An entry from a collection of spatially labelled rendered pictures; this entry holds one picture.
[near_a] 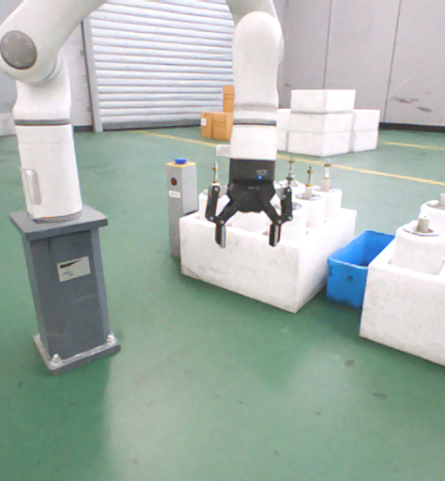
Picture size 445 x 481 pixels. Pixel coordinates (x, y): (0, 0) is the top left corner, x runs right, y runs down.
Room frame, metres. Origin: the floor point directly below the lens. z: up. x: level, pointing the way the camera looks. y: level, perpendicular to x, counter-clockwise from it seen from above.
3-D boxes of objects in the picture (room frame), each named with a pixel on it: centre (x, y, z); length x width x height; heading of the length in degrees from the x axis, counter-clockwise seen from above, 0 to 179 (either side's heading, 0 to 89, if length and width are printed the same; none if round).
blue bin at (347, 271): (1.02, -0.40, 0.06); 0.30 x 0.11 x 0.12; 142
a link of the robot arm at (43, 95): (0.73, 0.32, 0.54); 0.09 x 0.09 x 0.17; 4
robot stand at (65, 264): (0.73, 0.32, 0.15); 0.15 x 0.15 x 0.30; 37
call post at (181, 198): (1.25, 0.14, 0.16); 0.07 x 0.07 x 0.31; 53
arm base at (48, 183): (0.73, 0.32, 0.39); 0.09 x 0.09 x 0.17; 37
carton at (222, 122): (4.80, -0.05, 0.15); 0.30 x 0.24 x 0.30; 36
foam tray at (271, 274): (1.14, -0.14, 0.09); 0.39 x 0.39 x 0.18; 53
